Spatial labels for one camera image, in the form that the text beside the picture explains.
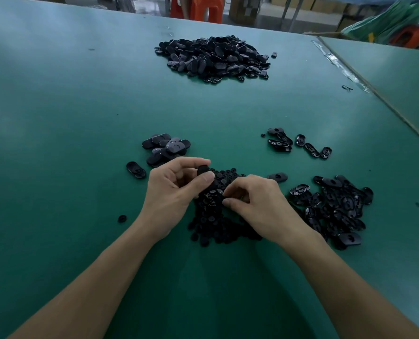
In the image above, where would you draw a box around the person's right hand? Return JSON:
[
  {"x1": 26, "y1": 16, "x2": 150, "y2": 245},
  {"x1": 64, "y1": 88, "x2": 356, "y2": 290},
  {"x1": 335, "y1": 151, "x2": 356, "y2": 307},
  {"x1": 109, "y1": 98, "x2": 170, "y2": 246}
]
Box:
[{"x1": 222, "y1": 175, "x2": 316, "y2": 249}]

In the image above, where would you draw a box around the person's left hand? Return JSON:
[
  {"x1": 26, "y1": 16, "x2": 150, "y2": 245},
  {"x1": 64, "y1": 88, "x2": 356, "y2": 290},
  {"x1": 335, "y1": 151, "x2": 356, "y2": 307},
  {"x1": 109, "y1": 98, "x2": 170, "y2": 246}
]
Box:
[{"x1": 137, "y1": 156, "x2": 216, "y2": 242}]

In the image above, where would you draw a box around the pile of small black buttons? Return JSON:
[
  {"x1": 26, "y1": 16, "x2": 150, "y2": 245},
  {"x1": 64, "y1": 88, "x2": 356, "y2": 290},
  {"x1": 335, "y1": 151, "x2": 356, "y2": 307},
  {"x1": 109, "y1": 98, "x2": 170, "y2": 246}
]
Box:
[{"x1": 188, "y1": 167, "x2": 263, "y2": 248}]

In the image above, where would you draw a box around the pile of black oval shells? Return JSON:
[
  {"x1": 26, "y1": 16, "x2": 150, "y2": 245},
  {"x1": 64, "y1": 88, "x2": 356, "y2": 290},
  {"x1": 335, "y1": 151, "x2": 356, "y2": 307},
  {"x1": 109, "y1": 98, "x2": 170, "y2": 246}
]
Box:
[{"x1": 266, "y1": 127, "x2": 374, "y2": 250}]

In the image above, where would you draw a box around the person's left forearm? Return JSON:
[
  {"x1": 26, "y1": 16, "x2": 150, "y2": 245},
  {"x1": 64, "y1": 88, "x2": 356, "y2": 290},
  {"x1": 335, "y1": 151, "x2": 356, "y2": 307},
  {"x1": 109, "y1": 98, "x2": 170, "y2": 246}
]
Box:
[{"x1": 10, "y1": 221, "x2": 162, "y2": 339}]

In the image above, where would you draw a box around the person's right forearm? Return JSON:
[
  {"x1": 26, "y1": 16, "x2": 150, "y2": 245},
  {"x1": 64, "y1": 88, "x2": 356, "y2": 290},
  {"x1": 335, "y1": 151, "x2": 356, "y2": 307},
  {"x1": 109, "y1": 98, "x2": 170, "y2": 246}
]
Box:
[{"x1": 287, "y1": 228, "x2": 419, "y2": 339}]

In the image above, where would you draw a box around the red plastic stool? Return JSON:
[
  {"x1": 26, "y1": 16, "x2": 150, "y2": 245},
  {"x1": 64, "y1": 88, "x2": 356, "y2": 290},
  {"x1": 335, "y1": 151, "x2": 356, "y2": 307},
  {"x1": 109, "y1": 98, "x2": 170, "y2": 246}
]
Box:
[
  {"x1": 190, "y1": 0, "x2": 226, "y2": 24},
  {"x1": 391, "y1": 24, "x2": 419, "y2": 51},
  {"x1": 170, "y1": 0, "x2": 186, "y2": 18}
]

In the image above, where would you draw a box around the small open cardboard box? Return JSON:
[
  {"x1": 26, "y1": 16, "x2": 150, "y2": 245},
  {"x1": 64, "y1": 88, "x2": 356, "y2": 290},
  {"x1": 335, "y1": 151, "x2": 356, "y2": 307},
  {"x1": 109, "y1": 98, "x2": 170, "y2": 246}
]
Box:
[{"x1": 229, "y1": 0, "x2": 261, "y2": 25}]

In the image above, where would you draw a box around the grey floor fan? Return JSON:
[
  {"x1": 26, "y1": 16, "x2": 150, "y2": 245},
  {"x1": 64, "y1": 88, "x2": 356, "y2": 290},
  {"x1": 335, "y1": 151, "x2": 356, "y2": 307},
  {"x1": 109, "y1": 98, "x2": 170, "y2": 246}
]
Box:
[{"x1": 97, "y1": 0, "x2": 136, "y2": 13}]

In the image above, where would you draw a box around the green striped bag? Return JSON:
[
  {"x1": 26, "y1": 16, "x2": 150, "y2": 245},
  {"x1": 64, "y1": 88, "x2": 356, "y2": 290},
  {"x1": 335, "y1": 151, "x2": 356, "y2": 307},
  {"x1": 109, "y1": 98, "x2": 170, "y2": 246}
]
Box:
[{"x1": 341, "y1": 2, "x2": 419, "y2": 44}]

